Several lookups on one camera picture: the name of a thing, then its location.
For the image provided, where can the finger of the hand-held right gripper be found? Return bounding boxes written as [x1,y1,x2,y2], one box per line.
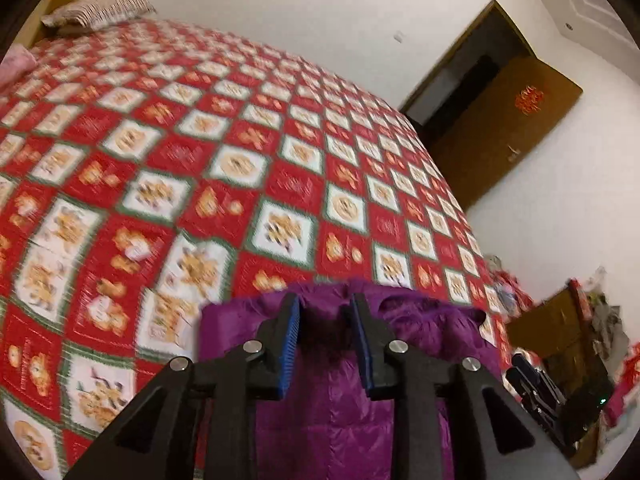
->
[506,354,568,442]

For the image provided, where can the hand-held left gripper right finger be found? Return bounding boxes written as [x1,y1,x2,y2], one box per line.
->
[350,292,581,480]

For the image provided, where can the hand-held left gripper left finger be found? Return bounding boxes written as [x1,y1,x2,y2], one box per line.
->
[65,292,301,480]

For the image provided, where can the purple puffer jacket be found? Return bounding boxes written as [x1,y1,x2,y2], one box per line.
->
[197,280,503,480]

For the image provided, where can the pile of clothes on dresser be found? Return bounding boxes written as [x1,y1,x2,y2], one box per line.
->
[589,266,640,428]

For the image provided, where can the wooden dresser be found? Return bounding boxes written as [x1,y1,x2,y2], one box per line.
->
[505,280,608,468]

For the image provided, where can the brown wooden door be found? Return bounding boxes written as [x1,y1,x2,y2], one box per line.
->
[429,57,584,212]

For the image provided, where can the red checkered printed bed blanket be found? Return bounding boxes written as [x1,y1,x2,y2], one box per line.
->
[0,15,507,480]

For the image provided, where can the red paper door decoration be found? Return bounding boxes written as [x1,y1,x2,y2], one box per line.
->
[515,87,550,117]

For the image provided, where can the striped pillow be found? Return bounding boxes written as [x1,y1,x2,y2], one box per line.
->
[41,0,157,37]

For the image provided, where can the pink floral quilt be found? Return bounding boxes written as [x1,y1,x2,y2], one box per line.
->
[0,44,39,89]

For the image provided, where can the brown door frame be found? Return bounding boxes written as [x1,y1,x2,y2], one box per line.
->
[398,0,540,128]

